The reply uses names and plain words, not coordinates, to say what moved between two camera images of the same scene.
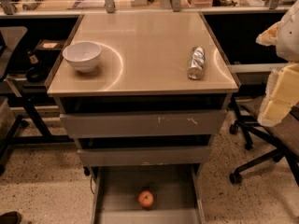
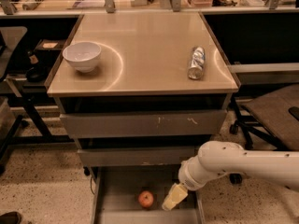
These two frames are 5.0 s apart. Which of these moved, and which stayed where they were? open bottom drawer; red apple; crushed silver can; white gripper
Moved: white gripper
Stayed: red apple; crushed silver can; open bottom drawer
